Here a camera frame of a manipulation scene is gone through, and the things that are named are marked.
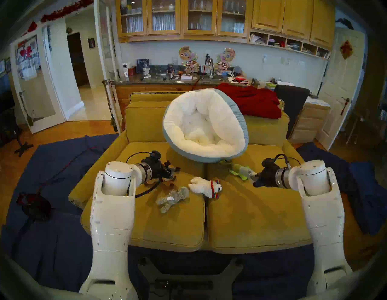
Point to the red blanket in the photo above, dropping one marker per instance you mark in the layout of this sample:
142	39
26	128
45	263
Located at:
254	101

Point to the red black bag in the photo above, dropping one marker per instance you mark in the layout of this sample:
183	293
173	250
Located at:
34	207

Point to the black television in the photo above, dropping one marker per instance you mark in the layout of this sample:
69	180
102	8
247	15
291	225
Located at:
5	93

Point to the grey shaggy plush toy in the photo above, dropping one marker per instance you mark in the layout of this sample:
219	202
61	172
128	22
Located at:
172	198

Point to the white blue dog bed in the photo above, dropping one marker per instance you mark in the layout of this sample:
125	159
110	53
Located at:
205	127

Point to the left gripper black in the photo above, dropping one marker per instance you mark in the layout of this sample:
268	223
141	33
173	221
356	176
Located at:
158	171

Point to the small hallway picture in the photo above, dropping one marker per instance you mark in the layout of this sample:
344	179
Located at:
91	43

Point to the black tripod stand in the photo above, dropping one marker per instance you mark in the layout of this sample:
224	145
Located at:
22	148

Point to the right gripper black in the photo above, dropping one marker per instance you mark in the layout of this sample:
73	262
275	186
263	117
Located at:
269	177

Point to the white panel door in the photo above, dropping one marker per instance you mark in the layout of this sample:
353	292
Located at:
341	90

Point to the crochet reindeer plush toy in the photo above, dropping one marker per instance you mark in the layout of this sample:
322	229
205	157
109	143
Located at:
167	183

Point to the cartoon child wall decoration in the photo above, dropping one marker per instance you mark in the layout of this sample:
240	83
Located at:
189	59
225	60

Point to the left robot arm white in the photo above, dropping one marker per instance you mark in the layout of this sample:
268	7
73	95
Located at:
112	211

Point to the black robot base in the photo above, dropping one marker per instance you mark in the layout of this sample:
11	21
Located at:
187	281

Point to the white door with mirror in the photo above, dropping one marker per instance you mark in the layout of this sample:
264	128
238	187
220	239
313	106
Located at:
36	90

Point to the red container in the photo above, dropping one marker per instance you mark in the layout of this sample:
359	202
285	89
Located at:
132	71

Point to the black bat wall decoration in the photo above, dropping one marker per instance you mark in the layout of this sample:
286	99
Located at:
344	23

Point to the wooden wall cabinets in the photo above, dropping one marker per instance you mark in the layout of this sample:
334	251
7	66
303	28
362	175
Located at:
242	18

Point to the white lotion bottle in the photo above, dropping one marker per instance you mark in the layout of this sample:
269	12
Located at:
125	70

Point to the dark blue box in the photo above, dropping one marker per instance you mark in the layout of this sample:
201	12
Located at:
142	65

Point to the small hanging broom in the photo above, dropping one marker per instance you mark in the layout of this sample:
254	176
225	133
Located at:
28	119

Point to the metal sink faucet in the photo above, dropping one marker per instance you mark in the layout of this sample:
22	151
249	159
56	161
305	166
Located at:
210	65

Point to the granite kitchen counter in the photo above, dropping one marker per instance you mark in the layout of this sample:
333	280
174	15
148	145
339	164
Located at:
145	81

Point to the green white leek plush toy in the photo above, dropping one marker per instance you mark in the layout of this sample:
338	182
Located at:
246	171

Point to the red tinsel garland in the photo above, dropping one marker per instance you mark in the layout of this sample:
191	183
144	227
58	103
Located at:
60	12

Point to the dark blue crumpled blanket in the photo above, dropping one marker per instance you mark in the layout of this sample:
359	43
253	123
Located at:
365	196

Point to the yellow sofa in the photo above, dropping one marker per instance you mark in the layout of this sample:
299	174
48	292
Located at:
242	217

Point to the white llama plush toy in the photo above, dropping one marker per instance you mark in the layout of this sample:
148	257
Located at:
202	187

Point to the red diamond door decoration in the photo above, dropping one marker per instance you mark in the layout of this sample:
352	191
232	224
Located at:
346	50

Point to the wooden drawer unit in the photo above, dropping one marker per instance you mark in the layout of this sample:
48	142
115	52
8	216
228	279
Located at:
311	121

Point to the black chair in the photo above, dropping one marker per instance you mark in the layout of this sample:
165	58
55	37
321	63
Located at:
290	102

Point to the blue floor rug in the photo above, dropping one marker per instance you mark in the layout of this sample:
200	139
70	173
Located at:
60	236

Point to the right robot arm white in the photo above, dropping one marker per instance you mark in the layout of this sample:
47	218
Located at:
323	217

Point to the red bow decoration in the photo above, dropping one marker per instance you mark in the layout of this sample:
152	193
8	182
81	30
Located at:
25	53

